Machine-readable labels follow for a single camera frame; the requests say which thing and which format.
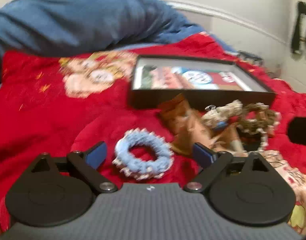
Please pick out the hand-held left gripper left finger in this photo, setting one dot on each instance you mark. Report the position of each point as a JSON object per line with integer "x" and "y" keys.
{"x": 96, "y": 153}

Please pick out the black lace scrunchie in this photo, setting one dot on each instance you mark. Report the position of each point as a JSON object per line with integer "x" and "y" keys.
{"x": 250, "y": 133}

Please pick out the brown scrunchie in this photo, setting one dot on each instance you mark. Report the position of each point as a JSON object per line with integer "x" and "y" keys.
{"x": 253, "y": 123}

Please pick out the hanging dark clothes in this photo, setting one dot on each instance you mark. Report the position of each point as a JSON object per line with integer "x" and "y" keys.
{"x": 301, "y": 27}

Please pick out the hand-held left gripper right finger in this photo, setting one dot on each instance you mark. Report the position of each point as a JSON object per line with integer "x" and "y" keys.
{"x": 204, "y": 155}

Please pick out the beige lace scrunchie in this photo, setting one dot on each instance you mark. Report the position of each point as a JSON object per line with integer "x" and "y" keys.
{"x": 225, "y": 110}

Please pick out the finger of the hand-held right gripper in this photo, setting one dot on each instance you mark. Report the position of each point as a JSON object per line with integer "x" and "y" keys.
{"x": 301, "y": 131}

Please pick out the light blue scrunchie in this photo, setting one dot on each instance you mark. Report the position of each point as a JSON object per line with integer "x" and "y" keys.
{"x": 123, "y": 150}

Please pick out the red printed blanket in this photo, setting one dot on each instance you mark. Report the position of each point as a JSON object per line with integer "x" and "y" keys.
{"x": 42, "y": 120}

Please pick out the black cardboard box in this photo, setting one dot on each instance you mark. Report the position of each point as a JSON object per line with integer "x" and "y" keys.
{"x": 193, "y": 101}

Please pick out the blue hair clip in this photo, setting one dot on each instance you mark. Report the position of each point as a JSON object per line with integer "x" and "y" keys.
{"x": 220, "y": 126}

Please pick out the blue fleece blanket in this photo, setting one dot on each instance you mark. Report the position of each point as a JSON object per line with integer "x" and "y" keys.
{"x": 80, "y": 22}

